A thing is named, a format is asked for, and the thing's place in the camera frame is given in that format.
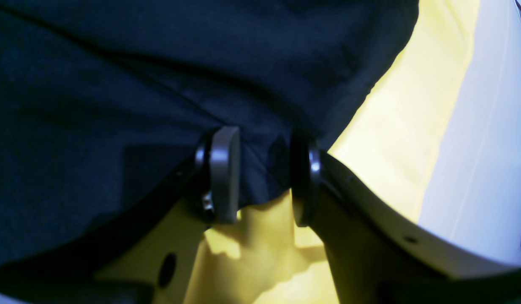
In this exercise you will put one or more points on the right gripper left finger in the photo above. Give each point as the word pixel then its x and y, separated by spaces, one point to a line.
pixel 149 248

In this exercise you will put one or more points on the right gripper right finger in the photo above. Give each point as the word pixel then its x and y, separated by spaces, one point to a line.
pixel 376 255

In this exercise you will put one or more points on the dark navy T-shirt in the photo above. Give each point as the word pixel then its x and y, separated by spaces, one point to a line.
pixel 101 99

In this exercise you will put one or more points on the yellow table cloth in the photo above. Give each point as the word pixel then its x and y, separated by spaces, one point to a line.
pixel 395 126

